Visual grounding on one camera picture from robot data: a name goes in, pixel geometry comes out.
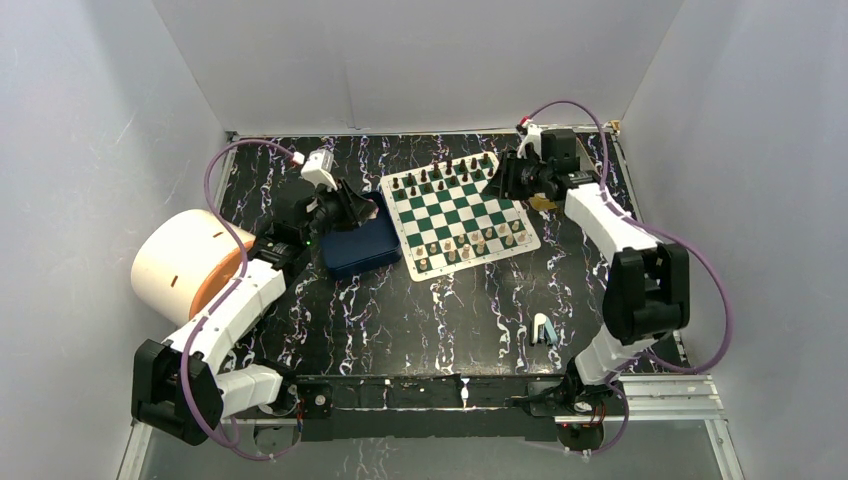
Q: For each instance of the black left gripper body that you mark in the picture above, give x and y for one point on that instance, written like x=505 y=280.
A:
x=331 y=213

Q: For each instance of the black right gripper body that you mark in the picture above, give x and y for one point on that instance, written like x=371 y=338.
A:
x=531 y=177

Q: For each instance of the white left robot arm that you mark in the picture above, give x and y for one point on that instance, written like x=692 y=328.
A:
x=178 y=384

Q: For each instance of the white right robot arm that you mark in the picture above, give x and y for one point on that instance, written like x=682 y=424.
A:
x=647 y=294

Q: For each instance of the green white chess board mat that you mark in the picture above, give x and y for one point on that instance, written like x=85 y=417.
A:
x=442 y=215

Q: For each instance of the gold tin box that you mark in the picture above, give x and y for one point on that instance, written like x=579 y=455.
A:
x=540 y=202

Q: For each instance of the dark blue tin box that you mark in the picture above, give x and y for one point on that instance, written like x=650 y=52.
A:
x=374 y=245

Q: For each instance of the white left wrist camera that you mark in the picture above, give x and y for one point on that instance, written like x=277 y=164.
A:
x=317 y=169

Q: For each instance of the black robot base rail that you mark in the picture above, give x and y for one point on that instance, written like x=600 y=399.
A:
x=535 y=408

